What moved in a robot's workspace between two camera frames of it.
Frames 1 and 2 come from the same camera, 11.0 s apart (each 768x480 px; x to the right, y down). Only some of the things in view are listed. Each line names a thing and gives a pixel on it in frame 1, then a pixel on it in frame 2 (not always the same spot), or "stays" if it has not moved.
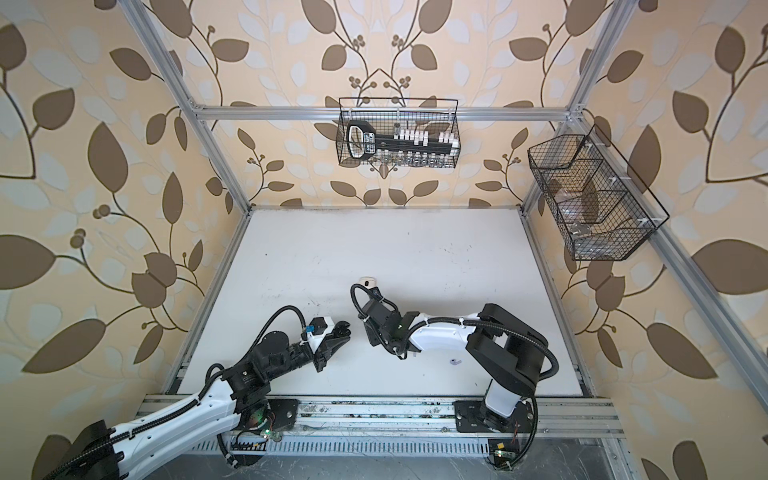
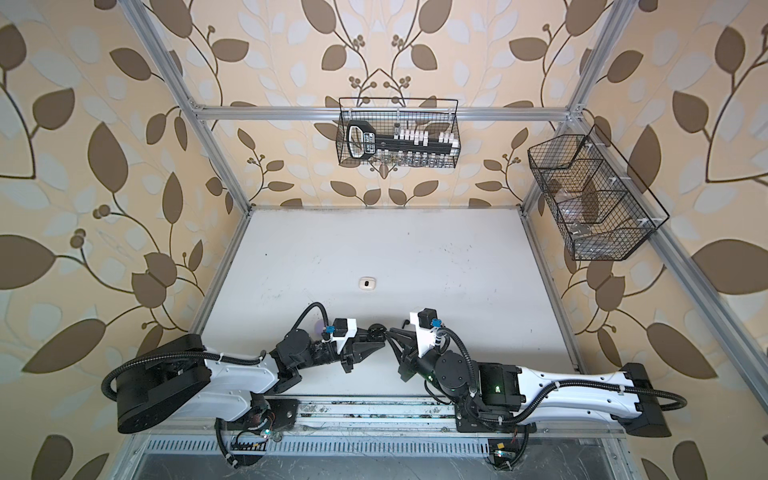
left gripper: [322, 356] -> [354, 354]
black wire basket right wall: [604, 208] stays
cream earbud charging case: [367, 281] stays
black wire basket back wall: [399, 114] stays
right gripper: [374, 338] -> [410, 359]
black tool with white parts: [363, 141] stays
